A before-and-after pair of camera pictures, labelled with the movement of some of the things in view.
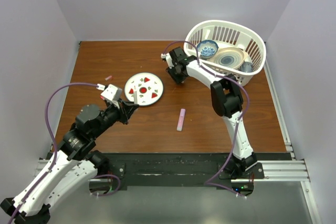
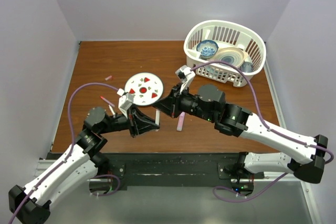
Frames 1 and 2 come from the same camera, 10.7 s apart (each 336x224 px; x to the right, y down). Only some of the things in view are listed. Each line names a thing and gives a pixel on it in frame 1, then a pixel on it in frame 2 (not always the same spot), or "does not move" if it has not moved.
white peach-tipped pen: [135, 97] -> [157, 117]
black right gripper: [178, 80] -> [170, 105]
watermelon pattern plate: [149, 86] does not move
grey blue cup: [247, 66] does not move
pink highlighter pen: [181, 119] does not move
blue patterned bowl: [207, 49] does not move
